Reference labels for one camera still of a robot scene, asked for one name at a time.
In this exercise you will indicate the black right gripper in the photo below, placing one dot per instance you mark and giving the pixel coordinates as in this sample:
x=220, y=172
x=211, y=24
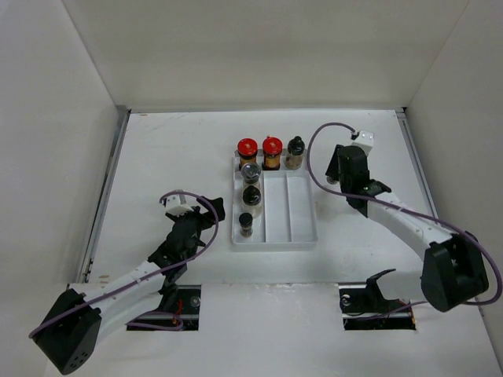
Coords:
x=332, y=170

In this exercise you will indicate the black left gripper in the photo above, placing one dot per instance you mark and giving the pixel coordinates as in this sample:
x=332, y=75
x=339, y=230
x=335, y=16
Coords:
x=203, y=217

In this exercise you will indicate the small black-lid spice jar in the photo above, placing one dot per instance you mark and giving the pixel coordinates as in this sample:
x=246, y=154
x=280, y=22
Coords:
x=331, y=180
x=246, y=224

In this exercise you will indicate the black-top white powder grinder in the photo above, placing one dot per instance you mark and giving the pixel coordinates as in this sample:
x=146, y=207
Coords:
x=251, y=201

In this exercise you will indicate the black-top brown chunk grinder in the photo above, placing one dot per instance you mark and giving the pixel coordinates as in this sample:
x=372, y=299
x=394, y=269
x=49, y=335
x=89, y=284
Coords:
x=295, y=151

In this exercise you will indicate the red-lid sauce jar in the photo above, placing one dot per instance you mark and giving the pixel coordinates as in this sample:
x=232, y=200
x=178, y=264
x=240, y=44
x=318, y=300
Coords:
x=272, y=150
x=247, y=149

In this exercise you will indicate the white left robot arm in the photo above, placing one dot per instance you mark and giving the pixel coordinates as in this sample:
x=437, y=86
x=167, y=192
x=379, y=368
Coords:
x=79, y=320

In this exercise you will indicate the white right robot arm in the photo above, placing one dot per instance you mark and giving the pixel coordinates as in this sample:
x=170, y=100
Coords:
x=453, y=270

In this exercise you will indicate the white plastic organizer tray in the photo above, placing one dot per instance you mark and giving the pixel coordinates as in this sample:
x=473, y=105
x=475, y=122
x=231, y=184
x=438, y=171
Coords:
x=287, y=221

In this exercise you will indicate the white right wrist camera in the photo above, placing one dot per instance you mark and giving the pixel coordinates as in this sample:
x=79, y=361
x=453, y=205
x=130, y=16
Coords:
x=363, y=139

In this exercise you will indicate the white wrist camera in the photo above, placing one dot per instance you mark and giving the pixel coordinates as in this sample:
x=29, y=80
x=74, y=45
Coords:
x=175, y=204
x=363, y=139

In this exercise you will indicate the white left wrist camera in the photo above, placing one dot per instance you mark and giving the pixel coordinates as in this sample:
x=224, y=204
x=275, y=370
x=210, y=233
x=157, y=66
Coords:
x=175, y=204

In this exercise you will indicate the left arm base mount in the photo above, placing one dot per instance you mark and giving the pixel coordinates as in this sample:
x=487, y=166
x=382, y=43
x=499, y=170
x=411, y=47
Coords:
x=179, y=310

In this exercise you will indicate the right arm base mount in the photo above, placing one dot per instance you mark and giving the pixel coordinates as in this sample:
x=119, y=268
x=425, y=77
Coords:
x=364, y=307

